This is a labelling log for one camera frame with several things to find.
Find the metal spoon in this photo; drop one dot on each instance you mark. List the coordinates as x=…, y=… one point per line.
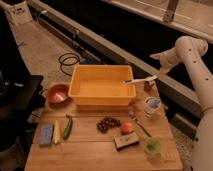
x=135, y=119

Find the red bowl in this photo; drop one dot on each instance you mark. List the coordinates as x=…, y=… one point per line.
x=57, y=93

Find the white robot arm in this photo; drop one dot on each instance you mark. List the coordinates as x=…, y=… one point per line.
x=189, y=50

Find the yellow plastic bin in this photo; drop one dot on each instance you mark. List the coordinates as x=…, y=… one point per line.
x=102, y=85

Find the clear glass cup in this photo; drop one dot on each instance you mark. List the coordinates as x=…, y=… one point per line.
x=151, y=106

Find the white box on floor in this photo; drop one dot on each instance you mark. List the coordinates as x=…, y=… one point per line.
x=18, y=14

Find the blue sponge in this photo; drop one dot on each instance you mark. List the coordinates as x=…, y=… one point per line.
x=46, y=132

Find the dark red grape bunch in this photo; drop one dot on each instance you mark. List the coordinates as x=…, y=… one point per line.
x=107, y=123

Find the pale yellow corn piece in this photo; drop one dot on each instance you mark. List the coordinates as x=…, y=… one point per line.
x=57, y=133

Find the green plastic cup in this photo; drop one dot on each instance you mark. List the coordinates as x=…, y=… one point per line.
x=152, y=147

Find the black rectangular sponge block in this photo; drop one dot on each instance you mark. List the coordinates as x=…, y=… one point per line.
x=126, y=140

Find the green cucumber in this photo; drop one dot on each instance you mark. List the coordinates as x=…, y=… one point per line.
x=68, y=128

